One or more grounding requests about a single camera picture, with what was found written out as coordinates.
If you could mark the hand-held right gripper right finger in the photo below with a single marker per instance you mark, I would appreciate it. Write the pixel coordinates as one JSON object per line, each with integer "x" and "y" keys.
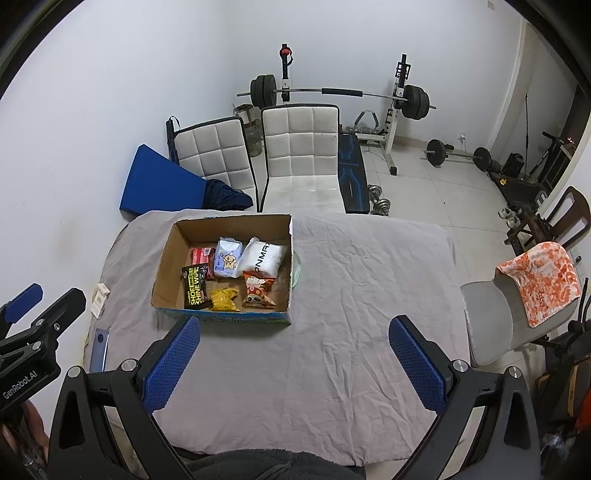
{"x": 415, "y": 364}

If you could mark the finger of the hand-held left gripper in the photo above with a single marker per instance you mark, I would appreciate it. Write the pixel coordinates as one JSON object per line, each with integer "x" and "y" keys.
{"x": 23, "y": 300}
{"x": 64, "y": 309}

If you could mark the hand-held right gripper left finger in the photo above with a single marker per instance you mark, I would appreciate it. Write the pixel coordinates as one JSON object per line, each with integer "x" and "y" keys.
{"x": 173, "y": 364}

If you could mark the black shoe wipe packet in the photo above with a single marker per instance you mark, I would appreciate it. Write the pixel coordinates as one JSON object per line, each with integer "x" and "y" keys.
{"x": 196, "y": 290}

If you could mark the yellow snack packet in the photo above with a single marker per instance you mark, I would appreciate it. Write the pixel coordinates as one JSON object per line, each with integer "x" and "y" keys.
{"x": 224, "y": 300}

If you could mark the panda print snack packet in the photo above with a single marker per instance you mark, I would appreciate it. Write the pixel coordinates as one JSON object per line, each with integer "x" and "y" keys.
{"x": 258, "y": 295}

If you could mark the red soft packet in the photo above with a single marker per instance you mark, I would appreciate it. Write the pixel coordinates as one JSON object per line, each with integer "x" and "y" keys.
{"x": 201, "y": 256}

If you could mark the light blue tissue packet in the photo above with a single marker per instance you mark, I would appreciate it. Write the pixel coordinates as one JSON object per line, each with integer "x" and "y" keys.
{"x": 227, "y": 258}

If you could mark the cardboard box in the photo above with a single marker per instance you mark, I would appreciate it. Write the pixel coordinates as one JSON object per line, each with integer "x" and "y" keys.
{"x": 203, "y": 230}

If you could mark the white soft packet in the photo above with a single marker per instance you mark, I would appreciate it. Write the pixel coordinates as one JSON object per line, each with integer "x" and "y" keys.
{"x": 263, "y": 258}

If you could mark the small white paper box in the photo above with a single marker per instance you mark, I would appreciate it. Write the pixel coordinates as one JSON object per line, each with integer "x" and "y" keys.
{"x": 98, "y": 304}

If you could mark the blue smartphone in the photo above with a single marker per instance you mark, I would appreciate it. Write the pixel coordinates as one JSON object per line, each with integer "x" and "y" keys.
{"x": 98, "y": 350}

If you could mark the grey office chair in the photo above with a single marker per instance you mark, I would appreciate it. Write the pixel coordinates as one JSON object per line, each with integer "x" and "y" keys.
{"x": 489, "y": 318}

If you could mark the grey tablecloth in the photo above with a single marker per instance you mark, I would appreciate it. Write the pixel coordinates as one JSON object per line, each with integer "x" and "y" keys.
{"x": 323, "y": 369}

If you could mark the dark grey fleece garment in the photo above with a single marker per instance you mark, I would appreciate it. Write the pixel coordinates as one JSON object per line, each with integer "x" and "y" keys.
{"x": 277, "y": 468}

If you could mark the light green cloth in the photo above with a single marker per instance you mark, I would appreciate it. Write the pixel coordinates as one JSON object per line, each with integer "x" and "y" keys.
{"x": 298, "y": 272}

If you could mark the orange floral towel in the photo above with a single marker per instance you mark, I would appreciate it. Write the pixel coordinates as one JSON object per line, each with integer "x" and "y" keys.
{"x": 545, "y": 281}

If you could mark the blue foam mat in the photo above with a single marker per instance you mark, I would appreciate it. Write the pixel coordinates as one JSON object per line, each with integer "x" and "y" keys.
{"x": 157, "y": 184}

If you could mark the small metal dumbbell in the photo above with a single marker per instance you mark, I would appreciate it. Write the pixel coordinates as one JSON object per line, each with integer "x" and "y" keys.
{"x": 375, "y": 190}
{"x": 382, "y": 206}

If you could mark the dark blue cloth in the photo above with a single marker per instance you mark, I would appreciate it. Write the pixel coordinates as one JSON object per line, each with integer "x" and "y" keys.
{"x": 226, "y": 196}

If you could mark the black blue bench pad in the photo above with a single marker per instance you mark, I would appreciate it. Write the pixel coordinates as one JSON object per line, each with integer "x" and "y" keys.
{"x": 352, "y": 175}

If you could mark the black floor platform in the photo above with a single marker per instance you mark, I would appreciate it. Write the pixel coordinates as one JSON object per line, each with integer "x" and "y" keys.
{"x": 517, "y": 191}

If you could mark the black blue upright pole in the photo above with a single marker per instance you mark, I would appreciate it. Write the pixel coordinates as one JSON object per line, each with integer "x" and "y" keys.
{"x": 171, "y": 138}

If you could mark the short barbell with black plates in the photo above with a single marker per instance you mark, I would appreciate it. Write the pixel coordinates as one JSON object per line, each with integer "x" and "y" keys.
{"x": 435, "y": 152}

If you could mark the white padded chair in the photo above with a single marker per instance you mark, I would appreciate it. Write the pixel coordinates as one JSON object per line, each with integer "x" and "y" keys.
{"x": 300, "y": 143}
{"x": 212, "y": 147}

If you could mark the black speaker box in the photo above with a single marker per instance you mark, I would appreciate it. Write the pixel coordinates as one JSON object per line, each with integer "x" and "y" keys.
{"x": 514, "y": 165}

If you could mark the dark wooden chair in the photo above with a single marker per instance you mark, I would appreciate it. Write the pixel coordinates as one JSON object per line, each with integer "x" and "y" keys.
{"x": 575, "y": 207}

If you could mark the white weight bench rack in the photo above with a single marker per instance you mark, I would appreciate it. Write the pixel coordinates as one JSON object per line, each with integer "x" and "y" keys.
{"x": 390, "y": 138}

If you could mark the grey jug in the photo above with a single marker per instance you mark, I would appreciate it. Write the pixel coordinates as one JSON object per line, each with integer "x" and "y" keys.
{"x": 254, "y": 141}

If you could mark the black kick scooter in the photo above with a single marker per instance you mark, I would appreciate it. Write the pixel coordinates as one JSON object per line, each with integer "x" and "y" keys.
{"x": 545, "y": 158}

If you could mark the long barbell with black plates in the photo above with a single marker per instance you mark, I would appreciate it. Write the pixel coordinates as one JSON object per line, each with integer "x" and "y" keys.
{"x": 341, "y": 92}

